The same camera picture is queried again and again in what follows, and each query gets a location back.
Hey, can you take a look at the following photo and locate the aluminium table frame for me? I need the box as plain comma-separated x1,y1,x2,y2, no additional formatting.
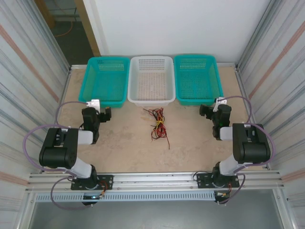
69,62,240,72

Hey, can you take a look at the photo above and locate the white plastic basket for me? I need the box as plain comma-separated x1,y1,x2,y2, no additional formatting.
127,56,176,107

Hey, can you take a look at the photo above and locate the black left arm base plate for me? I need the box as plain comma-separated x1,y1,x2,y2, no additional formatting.
71,175,114,191

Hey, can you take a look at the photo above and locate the aluminium mounting rail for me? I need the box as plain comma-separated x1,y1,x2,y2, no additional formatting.
25,170,285,191

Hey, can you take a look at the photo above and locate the wooden door frame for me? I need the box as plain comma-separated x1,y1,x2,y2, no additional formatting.
73,0,101,58

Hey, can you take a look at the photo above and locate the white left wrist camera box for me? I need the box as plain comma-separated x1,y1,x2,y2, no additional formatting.
85,99,101,110

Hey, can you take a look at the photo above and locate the black cable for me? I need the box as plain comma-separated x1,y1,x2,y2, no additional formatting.
150,109,167,144

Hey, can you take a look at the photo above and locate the teal plastic basket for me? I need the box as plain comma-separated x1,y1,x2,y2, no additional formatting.
78,56,131,108
173,55,224,107

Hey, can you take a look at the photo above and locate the grey slotted cable duct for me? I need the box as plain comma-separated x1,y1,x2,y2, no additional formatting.
34,192,216,203

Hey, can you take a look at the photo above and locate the orange background cable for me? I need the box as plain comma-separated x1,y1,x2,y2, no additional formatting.
53,0,75,38

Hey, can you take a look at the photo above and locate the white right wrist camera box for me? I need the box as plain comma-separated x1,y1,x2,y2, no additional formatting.
213,97,227,113

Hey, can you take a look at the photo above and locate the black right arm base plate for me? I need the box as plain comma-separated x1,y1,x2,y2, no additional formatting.
196,173,240,189

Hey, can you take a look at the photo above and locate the red base wire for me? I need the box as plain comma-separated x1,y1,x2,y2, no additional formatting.
99,180,112,198
223,182,234,198

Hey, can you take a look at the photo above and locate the wooden board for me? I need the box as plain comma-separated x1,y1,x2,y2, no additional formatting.
34,0,56,29

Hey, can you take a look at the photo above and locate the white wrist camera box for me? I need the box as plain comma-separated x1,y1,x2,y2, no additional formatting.
85,99,101,110
213,97,227,113

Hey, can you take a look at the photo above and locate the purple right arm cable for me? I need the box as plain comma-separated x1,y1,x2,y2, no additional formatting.
218,95,276,205

